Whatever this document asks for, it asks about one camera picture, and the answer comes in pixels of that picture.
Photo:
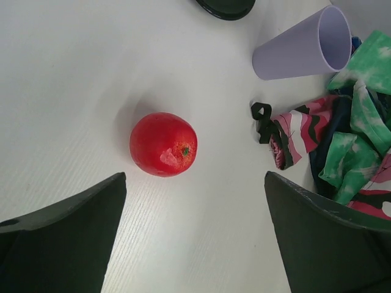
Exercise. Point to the black round plate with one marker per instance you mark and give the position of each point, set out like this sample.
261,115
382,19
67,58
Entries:
230,10

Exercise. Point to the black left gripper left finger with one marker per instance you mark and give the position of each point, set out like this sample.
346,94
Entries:
66,246

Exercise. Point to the green tie-dye cloth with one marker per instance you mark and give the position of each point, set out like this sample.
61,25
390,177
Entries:
355,156

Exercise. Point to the red plastic tomato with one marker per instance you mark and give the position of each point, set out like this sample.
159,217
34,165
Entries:
163,144

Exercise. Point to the lilac plastic cup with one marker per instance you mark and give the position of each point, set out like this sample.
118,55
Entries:
320,44

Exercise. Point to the pink camouflage cloth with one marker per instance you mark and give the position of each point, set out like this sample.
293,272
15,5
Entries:
299,133

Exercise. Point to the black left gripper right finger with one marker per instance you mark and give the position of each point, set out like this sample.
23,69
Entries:
326,246

